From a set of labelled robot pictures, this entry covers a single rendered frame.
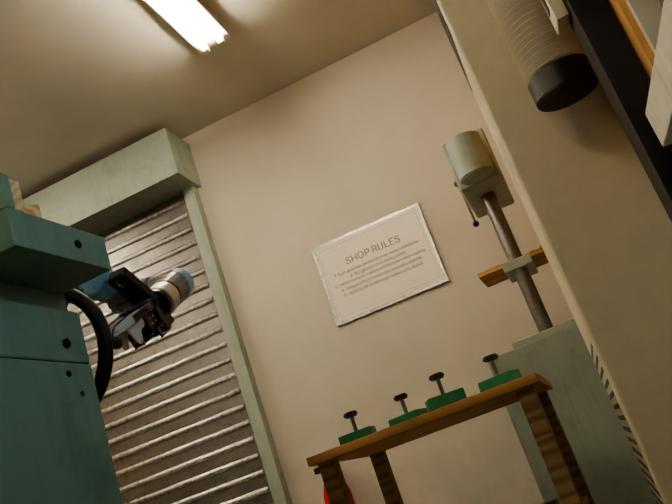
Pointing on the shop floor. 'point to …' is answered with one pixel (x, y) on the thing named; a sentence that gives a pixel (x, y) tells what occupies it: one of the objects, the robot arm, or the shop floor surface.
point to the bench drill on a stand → (548, 348)
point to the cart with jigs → (494, 388)
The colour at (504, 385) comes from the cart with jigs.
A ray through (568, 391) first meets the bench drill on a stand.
